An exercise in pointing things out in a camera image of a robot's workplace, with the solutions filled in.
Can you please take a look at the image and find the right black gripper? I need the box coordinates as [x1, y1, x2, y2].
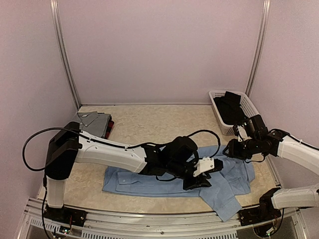
[223, 136, 260, 160]

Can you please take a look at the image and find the light blue long sleeve shirt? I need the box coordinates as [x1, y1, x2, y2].
[102, 146, 255, 222]

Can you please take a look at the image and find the white plastic laundry basket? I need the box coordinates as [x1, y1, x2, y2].
[208, 90, 260, 135]

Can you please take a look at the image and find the red black plaid shirt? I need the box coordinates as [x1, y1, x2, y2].
[104, 120, 114, 139]

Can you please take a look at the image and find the grey button shirt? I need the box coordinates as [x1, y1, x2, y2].
[73, 111, 112, 138]

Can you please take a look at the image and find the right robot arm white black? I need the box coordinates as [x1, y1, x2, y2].
[223, 115, 319, 221]

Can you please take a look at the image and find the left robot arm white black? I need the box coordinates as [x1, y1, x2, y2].
[44, 121, 216, 222]

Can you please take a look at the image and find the black shirt in basket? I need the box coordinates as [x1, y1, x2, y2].
[214, 91, 248, 125]

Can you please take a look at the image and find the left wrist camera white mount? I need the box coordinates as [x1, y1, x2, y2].
[193, 157, 223, 177]

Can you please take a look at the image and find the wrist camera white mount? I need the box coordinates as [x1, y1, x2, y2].
[193, 157, 223, 177]
[233, 125, 247, 142]

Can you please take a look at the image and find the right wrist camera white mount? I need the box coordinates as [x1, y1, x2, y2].
[233, 125, 247, 142]

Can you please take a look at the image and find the front aluminium rail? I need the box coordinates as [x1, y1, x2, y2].
[17, 198, 307, 239]

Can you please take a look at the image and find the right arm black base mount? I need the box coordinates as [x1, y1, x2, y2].
[238, 207, 282, 227]

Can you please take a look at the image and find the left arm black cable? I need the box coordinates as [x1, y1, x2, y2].
[22, 127, 221, 172]

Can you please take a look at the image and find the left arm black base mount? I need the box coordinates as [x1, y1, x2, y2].
[43, 207, 87, 227]

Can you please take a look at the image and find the right aluminium frame post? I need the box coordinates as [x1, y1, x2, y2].
[245, 0, 271, 97]

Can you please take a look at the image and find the aluminium frame post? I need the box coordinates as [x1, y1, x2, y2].
[49, 0, 82, 109]
[245, 0, 271, 97]

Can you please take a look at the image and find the left aluminium frame post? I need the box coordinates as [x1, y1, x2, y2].
[49, 0, 82, 109]

